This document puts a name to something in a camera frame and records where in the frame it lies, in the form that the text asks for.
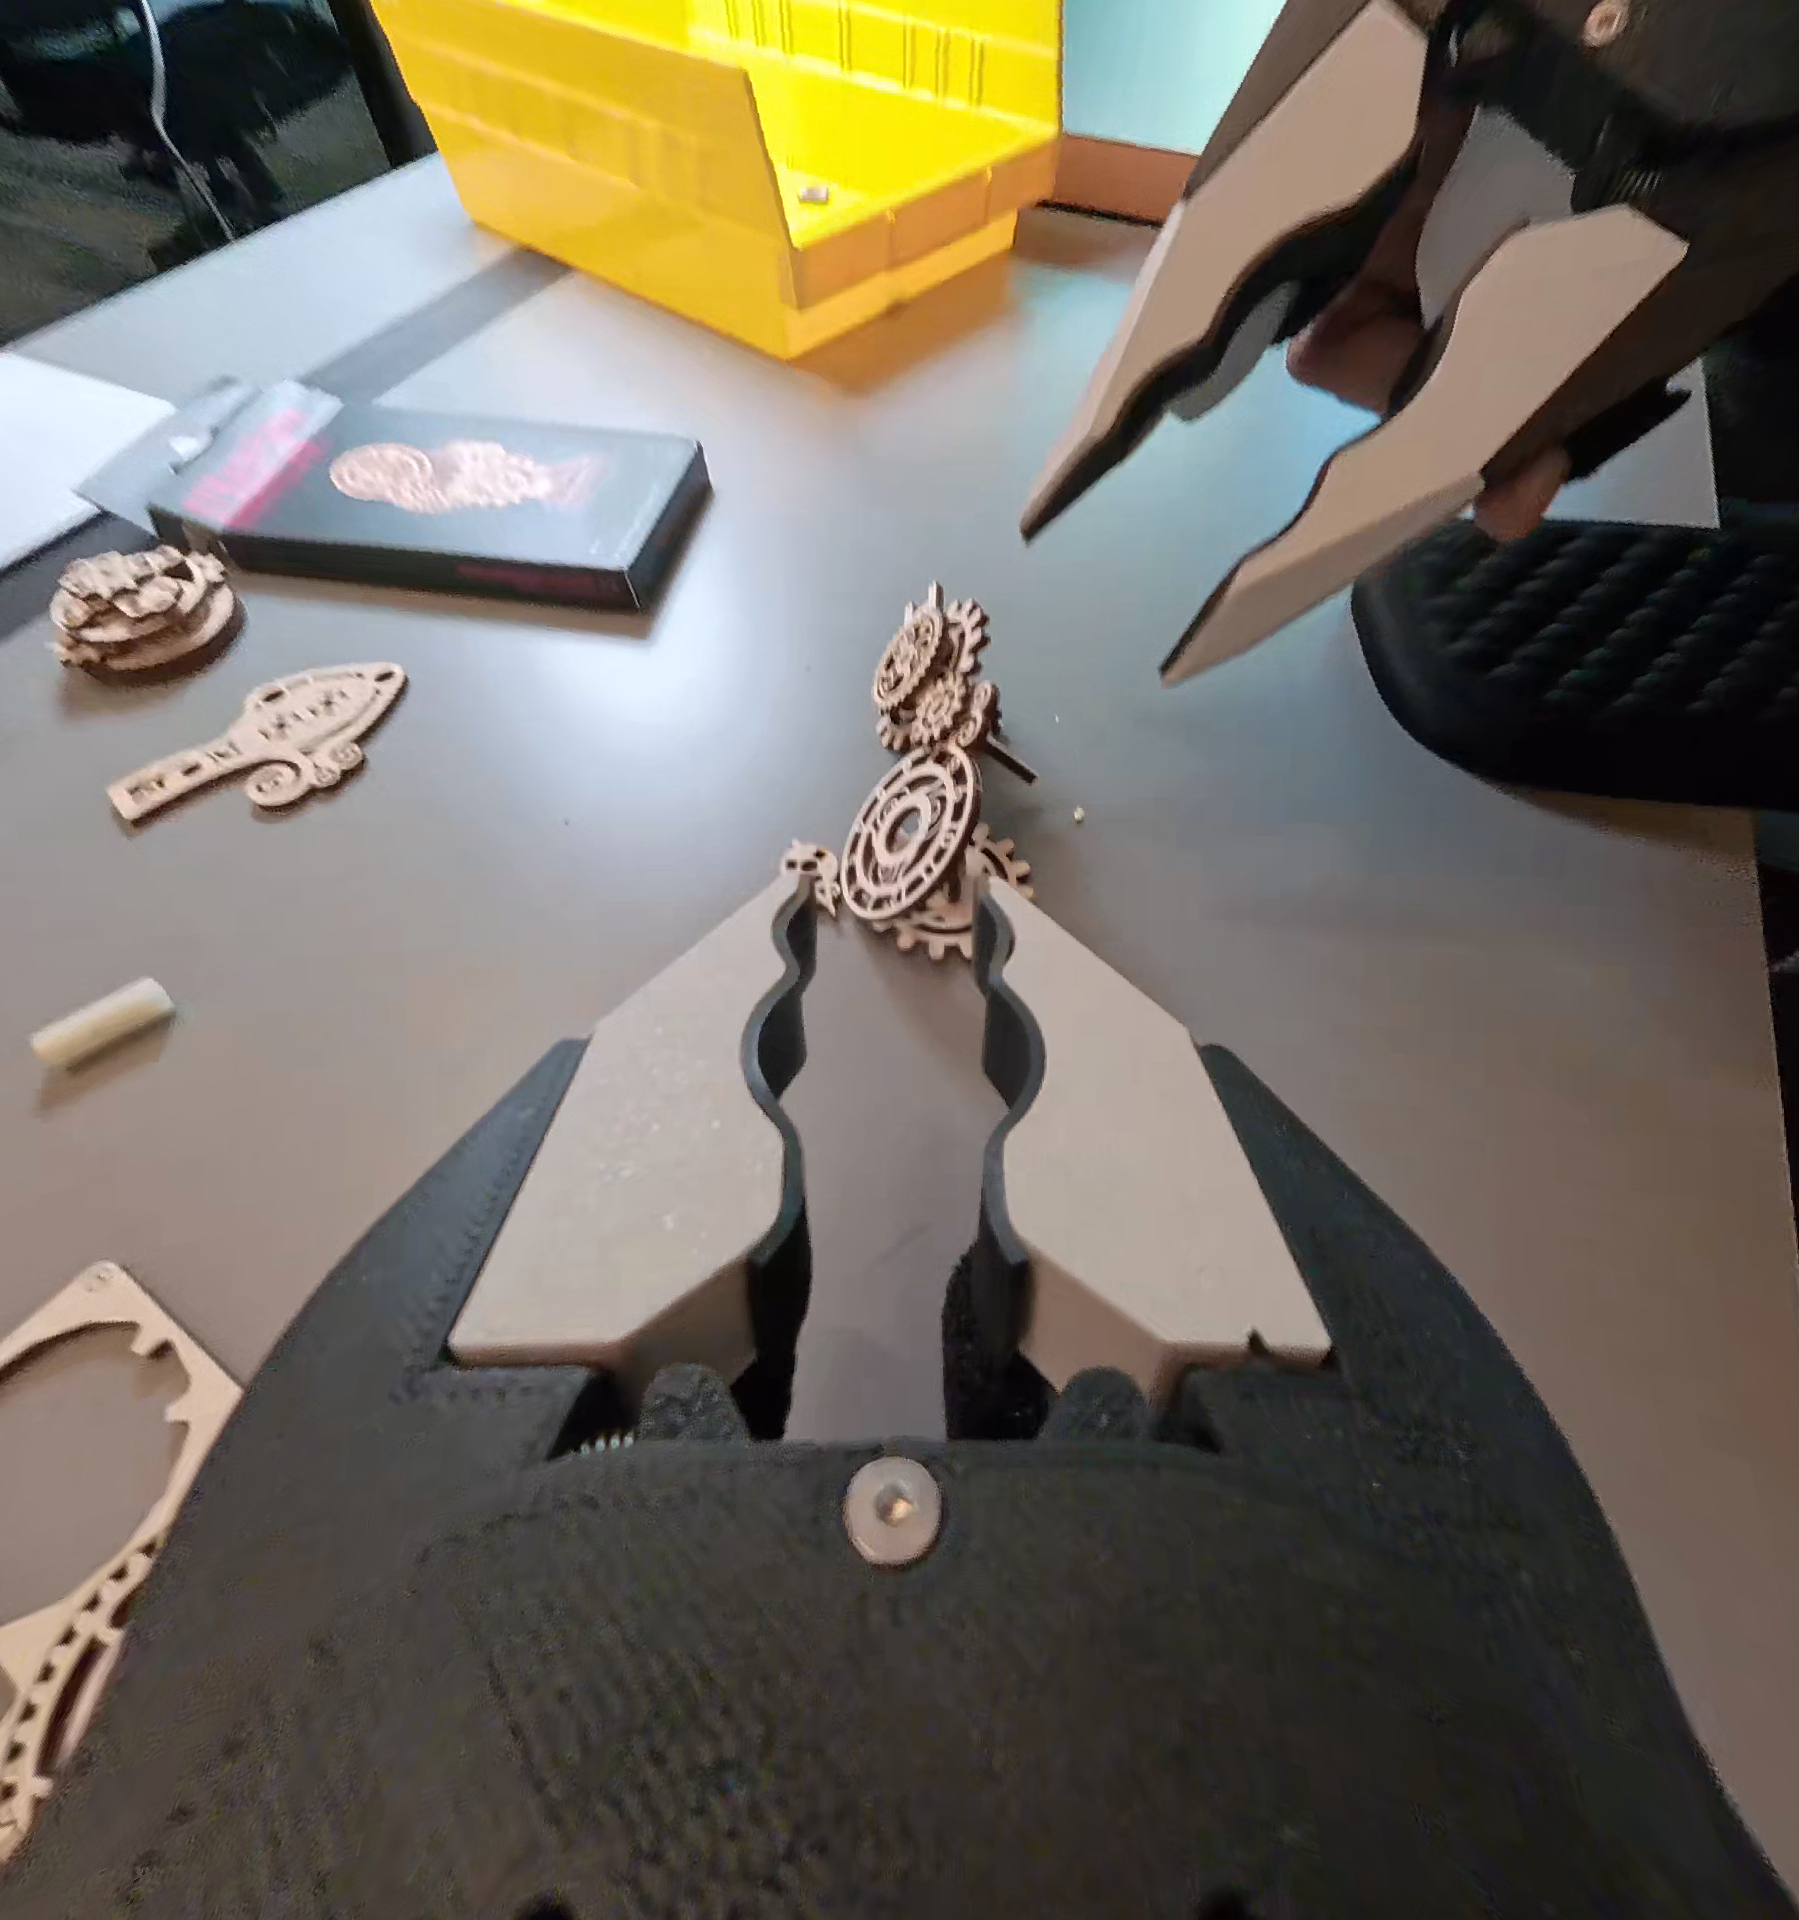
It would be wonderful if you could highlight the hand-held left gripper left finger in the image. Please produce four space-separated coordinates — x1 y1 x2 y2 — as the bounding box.
449 876 818 1420

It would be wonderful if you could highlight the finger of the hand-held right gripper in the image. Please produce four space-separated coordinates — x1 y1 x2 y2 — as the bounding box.
1161 202 1695 687
1020 0 1429 542

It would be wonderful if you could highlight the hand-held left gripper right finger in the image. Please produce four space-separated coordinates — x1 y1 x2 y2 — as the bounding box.
975 876 1335 1427

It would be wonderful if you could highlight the wooden gear assembly with pegs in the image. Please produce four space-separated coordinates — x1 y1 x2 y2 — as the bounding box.
781 586 1038 968

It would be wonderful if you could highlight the wooden puzzle sheet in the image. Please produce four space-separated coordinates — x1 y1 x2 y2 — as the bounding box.
0 1260 245 1907

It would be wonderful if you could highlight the person's right hand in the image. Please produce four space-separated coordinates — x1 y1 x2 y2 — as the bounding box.
1286 276 1570 542

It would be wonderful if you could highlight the wood-edged grey table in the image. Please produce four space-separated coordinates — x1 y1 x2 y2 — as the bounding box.
1056 0 1291 227

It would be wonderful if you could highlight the black textured seat cushion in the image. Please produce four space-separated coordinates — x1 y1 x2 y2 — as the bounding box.
1352 517 1799 819

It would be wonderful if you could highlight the small white cylinder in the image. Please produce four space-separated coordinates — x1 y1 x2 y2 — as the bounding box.
29 975 177 1071

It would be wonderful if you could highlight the ornate wooden teardrop piece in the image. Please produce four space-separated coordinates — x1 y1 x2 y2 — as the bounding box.
108 661 410 828

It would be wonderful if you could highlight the yellow plastic bin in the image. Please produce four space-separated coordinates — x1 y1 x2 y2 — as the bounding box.
374 0 1065 361

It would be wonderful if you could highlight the black puzzle box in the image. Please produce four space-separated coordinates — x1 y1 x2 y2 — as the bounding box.
82 379 713 613

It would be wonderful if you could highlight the small stacked wooden gear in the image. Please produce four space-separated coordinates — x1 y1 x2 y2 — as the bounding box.
51 547 240 684

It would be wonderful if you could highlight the white metal stand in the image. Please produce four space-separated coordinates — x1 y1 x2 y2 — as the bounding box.
0 351 172 608

